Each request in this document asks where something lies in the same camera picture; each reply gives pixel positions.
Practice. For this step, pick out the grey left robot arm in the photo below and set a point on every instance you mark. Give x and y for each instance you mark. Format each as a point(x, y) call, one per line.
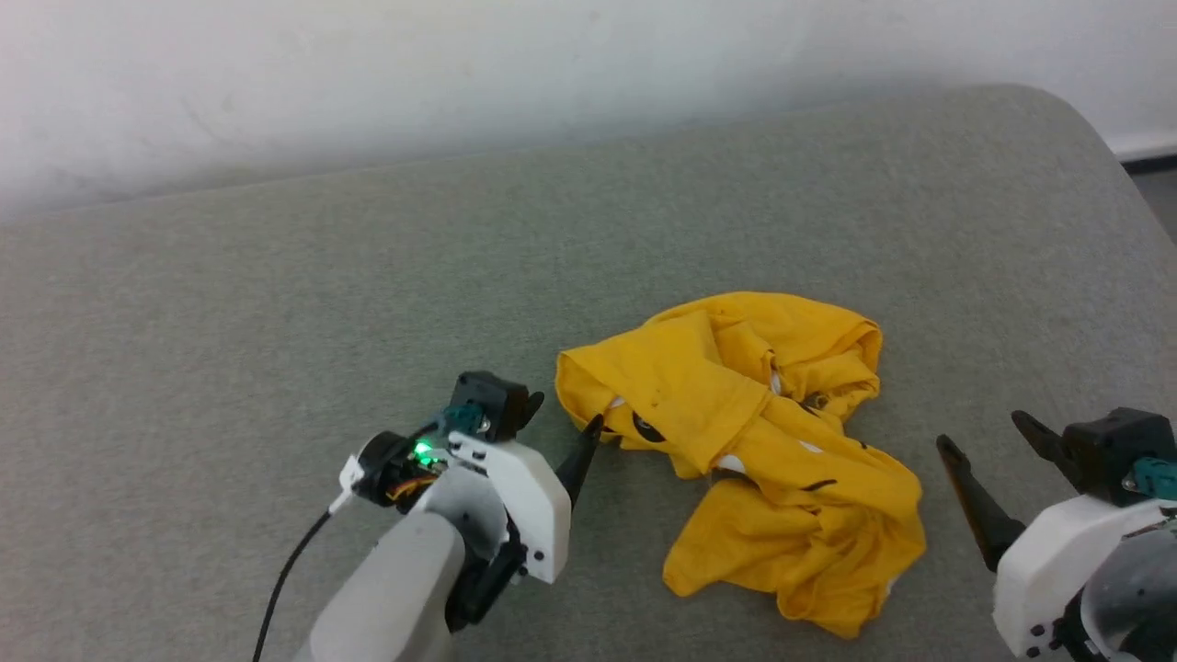
point(386, 588)

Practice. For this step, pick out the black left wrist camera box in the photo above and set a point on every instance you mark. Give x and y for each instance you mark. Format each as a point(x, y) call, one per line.
point(487, 400)

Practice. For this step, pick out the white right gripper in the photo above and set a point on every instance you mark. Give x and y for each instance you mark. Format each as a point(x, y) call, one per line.
point(1044, 570)

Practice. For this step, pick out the yellow printed t-shirt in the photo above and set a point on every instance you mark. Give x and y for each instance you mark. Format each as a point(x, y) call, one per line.
point(699, 386)

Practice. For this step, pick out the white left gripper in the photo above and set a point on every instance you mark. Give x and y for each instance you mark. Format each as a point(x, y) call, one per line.
point(529, 496)

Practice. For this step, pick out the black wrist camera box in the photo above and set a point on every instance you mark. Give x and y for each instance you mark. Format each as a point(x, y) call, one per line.
point(487, 400)
point(1113, 441)

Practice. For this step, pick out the white baseboard strip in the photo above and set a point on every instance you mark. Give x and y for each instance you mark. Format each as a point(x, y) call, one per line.
point(1149, 145)

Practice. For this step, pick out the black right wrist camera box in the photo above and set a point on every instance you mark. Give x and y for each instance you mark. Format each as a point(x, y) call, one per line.
point(1113, 441)

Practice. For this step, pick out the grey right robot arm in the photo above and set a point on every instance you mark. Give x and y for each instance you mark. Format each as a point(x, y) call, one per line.
point(1136, 598)

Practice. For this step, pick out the grey fabric sofa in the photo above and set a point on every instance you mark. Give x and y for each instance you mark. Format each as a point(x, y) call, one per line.
point(276, 322)

